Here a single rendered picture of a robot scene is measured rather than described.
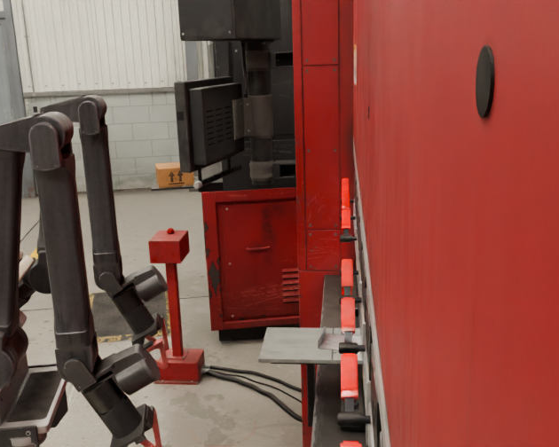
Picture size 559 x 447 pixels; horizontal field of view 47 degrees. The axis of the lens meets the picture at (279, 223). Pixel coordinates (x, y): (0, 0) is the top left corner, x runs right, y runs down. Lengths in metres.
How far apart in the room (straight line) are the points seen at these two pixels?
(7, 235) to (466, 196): 0.93
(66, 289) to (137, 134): 7.38
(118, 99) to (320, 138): 6.22
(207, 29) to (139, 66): 5.83
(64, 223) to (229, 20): 1.58
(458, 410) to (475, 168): 0.08
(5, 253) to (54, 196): 0.12
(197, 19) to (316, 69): 0.52
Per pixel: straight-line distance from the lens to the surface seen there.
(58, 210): 1.05
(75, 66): 8.46
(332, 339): 1.65
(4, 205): 1.07
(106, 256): 1.51
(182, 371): 3.55
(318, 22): 2.33
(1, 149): 1.04
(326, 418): 1.57
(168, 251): 3.29
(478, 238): 0.18
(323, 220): 2.41
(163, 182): 3.61
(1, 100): 8.63
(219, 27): 2.53
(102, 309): 4.65
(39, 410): 1.40
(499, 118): 0.16
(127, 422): 1.18
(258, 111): 2.90
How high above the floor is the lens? 1.71
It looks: 15 degrees down
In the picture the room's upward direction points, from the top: 2 degrees counter-clockwise
